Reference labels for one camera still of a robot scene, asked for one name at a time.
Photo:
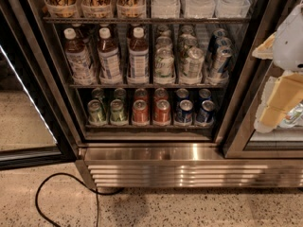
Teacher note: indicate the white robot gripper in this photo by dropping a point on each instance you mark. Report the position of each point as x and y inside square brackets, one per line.
[290, 44]

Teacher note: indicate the red coke can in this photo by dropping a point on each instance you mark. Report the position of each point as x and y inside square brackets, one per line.
[140, 111]
[141, 94]
[160, 93]
[162, 112]

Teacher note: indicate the blue silver tall can front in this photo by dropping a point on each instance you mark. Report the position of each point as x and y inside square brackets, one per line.
[220, 62]

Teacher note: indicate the blue pepsi can back right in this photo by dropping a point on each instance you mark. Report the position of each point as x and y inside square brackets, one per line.
[204, 94]

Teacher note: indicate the blue pepsi can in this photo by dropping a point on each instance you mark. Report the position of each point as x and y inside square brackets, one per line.
[182, 94]
[206, 111]
[204, 94]
[184, 111]

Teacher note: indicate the white green can front right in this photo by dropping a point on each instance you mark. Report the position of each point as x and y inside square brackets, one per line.
[192, 62]

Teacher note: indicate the white green can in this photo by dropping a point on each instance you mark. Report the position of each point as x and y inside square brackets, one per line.
[163, 65]
[192, 62]

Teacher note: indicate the blue pepsi can front right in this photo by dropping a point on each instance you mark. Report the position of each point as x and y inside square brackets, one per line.
[206, 111]

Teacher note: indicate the blue pepsi can back left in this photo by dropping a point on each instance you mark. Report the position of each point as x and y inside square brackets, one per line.
[182, 94]

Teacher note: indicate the blue pepsi can front left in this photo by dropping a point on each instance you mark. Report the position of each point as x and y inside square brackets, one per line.
[184, 111]

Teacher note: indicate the white green can front left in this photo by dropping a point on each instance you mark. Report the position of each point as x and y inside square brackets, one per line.
[163, 65]

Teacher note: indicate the green soda can back right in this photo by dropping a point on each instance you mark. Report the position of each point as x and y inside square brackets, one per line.
[120, 93]

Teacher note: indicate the green soda can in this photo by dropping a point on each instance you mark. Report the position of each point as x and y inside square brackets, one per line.
[97, 115]
[120, 93]
[98, 93]
[117, 111]

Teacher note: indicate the green soda can front right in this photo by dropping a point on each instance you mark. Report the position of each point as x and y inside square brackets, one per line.
[117, 111]

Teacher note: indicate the green soda can back left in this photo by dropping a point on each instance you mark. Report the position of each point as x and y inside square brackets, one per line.
[98, 93]

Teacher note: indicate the green soda can front left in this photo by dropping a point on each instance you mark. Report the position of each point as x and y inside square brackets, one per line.
[97, 115]

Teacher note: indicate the open glass fridge door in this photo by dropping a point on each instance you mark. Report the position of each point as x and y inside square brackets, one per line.
[30, 132]

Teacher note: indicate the brown tea bottle right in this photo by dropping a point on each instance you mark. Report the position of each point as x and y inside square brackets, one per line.
[139, 56]

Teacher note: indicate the brown tea bottle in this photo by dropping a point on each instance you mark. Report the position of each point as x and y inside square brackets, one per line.
[109, 56]
[139, 56]
[79, 59]

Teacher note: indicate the brown tea bottle middle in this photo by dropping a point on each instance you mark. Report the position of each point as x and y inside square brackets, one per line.
[109, 56]

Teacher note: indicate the brown tea bottle left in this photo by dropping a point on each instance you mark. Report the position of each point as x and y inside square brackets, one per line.
[79, 59]

